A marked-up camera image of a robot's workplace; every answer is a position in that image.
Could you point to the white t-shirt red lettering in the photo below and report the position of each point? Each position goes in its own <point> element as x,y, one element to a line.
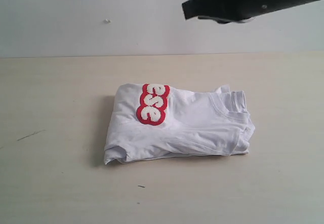
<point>154,121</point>

